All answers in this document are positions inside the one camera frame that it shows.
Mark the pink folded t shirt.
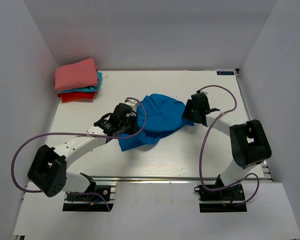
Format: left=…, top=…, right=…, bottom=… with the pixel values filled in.
left=54, top=58, right=99, bottom=92

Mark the turquoise folded t shirt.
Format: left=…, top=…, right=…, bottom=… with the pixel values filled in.
left=58, top=71, right=103, bottom=94

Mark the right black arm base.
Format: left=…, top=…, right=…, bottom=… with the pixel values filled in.
left=193, top=184, right=246, bottom=202

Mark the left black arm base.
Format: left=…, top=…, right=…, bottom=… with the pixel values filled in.
left=65, top=185, right=116, bottom=203

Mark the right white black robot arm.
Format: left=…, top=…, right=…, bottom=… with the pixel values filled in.
left=182, top=92, right=272, bottom=200

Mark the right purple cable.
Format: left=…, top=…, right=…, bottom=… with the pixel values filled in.
left=196, top=84, right=260, bottom=207

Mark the blue t shirt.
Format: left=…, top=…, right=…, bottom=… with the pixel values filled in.
left=118, top=93, right=195, bottom=151

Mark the blue label sticker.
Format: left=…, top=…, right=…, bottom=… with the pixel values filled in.
left=216, top=71, right=235, bottom=76

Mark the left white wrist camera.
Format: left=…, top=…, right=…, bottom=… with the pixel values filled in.
left=124, top=98, right=140, bottom=112

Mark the red folded t shirt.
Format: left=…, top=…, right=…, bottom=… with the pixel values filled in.
left=57, top=91, right=96, bottom=103

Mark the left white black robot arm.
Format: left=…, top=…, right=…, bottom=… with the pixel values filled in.
left=27, top=99, right=139, bottom=200

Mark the purple cable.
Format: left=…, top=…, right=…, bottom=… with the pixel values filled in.
left=10, top=97, right=148, bottom=212
left=196, top=84, right=260, bottom=207

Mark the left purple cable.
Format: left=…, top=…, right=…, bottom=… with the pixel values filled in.
left=10, top=97, right=148, bottom=212

